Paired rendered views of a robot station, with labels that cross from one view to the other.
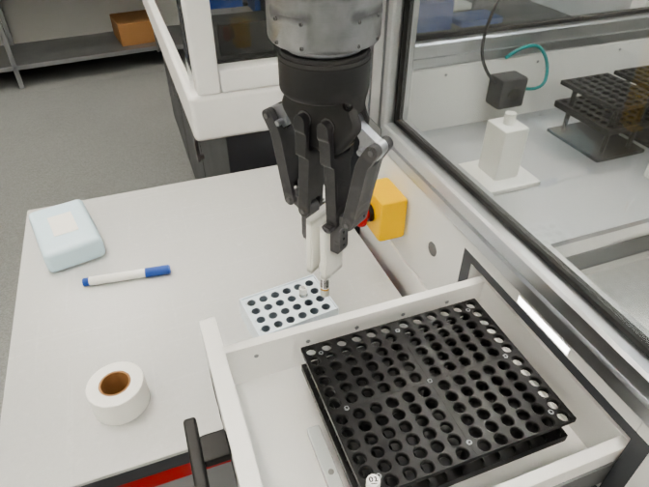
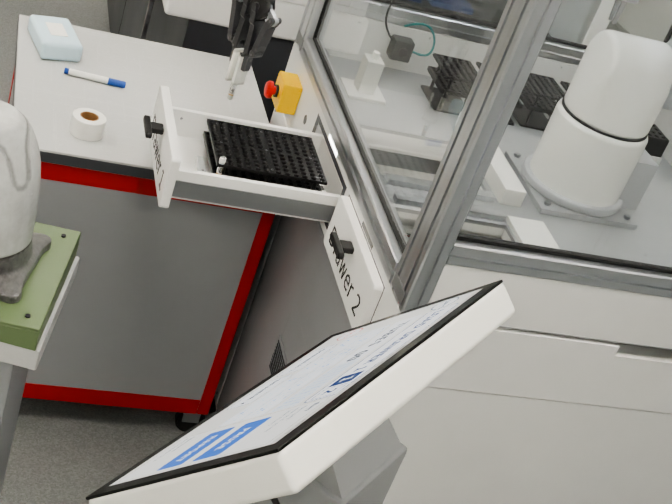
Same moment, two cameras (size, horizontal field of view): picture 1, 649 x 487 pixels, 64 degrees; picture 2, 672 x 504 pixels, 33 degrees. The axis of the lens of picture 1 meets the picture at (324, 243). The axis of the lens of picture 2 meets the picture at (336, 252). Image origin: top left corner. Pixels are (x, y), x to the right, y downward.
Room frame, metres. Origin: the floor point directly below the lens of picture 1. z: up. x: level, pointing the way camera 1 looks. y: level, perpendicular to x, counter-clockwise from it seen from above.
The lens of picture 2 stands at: (-1.68, -0.22, 1.94)
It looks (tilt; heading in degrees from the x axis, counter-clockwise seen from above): 31 degrees down; 358
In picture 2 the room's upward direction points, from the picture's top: 21 degrees clockwise
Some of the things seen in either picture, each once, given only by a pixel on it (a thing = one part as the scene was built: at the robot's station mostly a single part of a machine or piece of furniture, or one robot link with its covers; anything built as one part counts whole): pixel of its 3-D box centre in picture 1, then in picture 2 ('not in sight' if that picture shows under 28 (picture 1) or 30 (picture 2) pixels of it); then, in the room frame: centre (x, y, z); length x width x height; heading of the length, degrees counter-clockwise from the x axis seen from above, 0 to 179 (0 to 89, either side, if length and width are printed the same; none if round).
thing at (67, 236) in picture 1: (66, 233); (55, 37); (0.74, 0.46, 0.78); 0.15 x 0.10 x 0.04; 33
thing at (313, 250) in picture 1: (317, 240); (235, 64); (0.43, 0.01, 1.01); 0.03 x 0.01 x 0.07; 142
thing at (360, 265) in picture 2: not in sight; (351, 262); (0.08, -0.33, 0.87); 0.29 x 0.02 x 0.11; 20
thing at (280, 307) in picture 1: (289, 312); not in sight; (0.55, 0.05, 0.78); 0.12 x 0.08 x 0.04; 117
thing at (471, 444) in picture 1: (426, 399); (262, 163); (0.33, -0.11, 0.87); 0.22 x 0.18 x 0.06; 110
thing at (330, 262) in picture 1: (331, 246); (241, 68); (0.42, -0.01, 1.01); 0.03 x 0.01 x 0.07; 142
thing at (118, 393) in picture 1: (118, 392); (87, 124); (0.41, 0.26, 0.78); 0.07 x 0.07 x 0.04
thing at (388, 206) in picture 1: (381, 209); (285, 92); (0.68, -0.09, 0.88); 0.07 x 0.05 x 0.07; 20
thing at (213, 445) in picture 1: (209, 449); (153, 127); (0.25, 0.10, 0.91); 0.07 x 0.04 x 0.01; 20
